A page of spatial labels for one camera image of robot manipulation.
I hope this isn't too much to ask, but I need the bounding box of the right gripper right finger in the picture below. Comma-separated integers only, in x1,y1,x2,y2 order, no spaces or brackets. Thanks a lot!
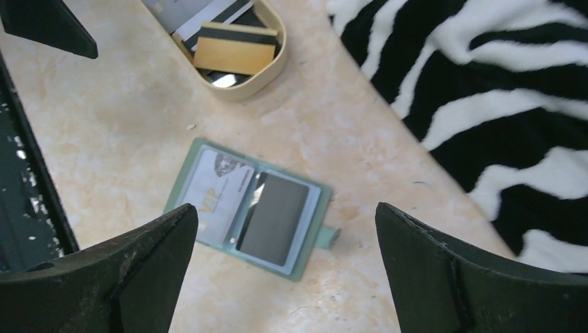
375,203,587,332

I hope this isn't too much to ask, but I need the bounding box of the grey patterned card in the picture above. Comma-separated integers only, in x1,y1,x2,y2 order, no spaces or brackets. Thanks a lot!
180,147,254,246

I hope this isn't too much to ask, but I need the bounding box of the zebra striped cloth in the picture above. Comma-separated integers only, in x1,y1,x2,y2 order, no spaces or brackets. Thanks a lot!
327,1,587,275

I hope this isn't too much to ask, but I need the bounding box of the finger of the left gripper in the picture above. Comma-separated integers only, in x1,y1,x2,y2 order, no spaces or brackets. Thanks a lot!
1,0,98,59

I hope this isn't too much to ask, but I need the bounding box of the glossy black card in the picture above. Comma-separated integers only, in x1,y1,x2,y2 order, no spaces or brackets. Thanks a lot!
236,172,309,266

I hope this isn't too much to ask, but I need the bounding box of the light blue card holder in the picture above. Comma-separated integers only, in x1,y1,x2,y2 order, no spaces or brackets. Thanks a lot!
164,137,341,282

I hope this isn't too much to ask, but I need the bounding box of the beige oval card tray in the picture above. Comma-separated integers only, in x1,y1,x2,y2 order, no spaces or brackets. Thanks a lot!
163,1,287,101

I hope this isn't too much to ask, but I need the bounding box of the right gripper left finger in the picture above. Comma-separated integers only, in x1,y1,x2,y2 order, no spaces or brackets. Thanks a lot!
1,204,198,332

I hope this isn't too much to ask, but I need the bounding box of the silver VIP card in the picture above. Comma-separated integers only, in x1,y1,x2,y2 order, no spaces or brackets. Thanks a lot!
141,0,212,33

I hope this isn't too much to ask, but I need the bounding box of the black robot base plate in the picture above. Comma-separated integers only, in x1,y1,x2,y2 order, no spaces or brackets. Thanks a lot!
1,62,80,272

